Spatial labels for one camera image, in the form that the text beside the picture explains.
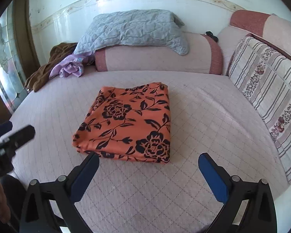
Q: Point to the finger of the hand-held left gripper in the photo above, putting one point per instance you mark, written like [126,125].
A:
[3,127]
[21,134]

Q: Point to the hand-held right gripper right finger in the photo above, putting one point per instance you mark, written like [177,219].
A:
[213,179]

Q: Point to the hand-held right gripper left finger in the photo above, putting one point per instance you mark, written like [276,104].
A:
[83,179]

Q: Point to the orange black floral cloth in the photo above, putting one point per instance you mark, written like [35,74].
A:
[126,126]

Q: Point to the brown garment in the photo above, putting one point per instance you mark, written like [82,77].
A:
[41,75]

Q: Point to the patterned glass window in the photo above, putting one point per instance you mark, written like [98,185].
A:
[4,53]

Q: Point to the purple floral cloth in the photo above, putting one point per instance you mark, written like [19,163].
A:
[70,65]

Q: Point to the striped floral cushion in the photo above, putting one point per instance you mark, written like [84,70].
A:
[264,82]

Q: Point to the pink bolster cushion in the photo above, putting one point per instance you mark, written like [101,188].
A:
[148,58]

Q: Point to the black sunglasses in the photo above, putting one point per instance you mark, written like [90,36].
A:
[214,38]

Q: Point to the grey quilted blanket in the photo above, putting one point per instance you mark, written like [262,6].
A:
[126,29]

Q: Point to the pink red backrest cushion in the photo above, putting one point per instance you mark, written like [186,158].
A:
[257,21]

